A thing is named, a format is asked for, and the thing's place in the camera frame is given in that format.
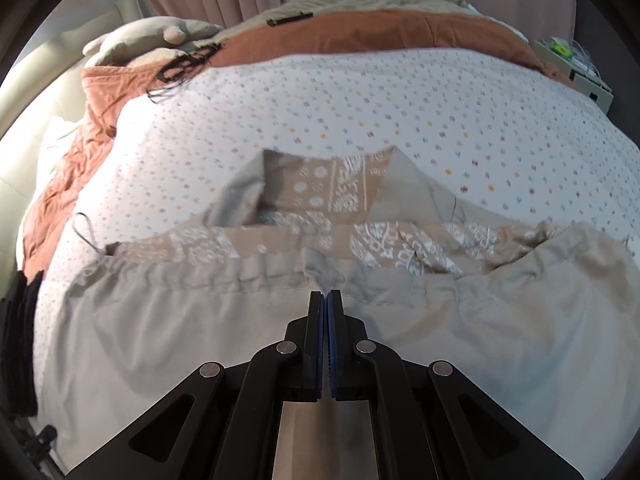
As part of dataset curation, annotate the beige large garment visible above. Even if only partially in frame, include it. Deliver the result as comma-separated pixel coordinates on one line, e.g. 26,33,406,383
37,148,639,479

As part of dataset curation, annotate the white floral dotted bedsheet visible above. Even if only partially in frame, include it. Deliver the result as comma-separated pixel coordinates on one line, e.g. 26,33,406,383
31,48,640,281

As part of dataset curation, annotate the rust orange quilt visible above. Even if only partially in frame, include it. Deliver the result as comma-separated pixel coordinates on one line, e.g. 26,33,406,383
22,8,576,281

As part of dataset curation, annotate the cream padded headboard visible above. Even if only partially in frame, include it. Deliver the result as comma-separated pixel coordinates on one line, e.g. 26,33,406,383
0,0,147,241

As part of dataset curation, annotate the white bedside cabinet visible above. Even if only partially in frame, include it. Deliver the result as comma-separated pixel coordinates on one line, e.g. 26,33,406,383
532,41,614,115

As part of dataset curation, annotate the beige plush toy pillow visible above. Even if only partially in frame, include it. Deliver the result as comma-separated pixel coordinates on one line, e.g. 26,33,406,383
82,16,222,67

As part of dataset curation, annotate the small black remote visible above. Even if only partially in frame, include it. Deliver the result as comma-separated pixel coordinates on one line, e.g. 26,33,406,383
266,12,314,27

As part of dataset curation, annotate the olive beige blanket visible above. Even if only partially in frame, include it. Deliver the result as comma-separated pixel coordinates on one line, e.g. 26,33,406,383
194,0,483,48

